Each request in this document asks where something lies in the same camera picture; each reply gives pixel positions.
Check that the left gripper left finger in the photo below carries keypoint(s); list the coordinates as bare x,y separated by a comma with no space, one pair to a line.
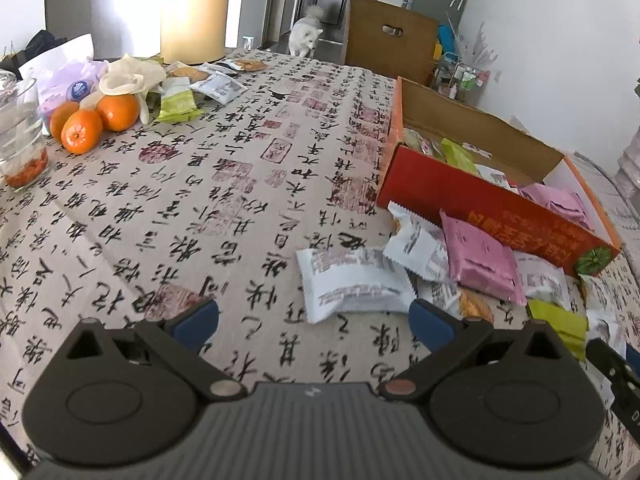
117,397

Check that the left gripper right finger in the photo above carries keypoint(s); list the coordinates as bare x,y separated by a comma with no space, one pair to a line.
500,397

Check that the long green snack bar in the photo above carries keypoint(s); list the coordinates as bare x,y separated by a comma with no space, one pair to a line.
571,327

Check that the pink snack pack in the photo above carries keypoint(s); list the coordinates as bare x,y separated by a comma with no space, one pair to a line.
566,204
478,261

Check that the red cardboard box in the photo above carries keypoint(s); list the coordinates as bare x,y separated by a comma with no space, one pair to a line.
416,176

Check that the glass cup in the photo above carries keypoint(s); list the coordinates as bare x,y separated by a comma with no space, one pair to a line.
24,156

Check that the orange tangerine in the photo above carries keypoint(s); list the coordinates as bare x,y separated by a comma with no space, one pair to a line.
82,132
118,113

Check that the small green packet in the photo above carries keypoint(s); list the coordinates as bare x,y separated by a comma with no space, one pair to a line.
178,107

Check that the white packet by thermos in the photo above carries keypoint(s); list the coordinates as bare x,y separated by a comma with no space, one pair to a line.
220,87

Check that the beige thermos jug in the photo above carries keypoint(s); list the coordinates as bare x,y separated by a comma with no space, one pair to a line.
193,31

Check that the white cat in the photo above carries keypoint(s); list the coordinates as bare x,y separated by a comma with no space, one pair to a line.
306,33

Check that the wire storage cart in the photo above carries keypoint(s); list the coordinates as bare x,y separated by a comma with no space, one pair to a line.
460,82

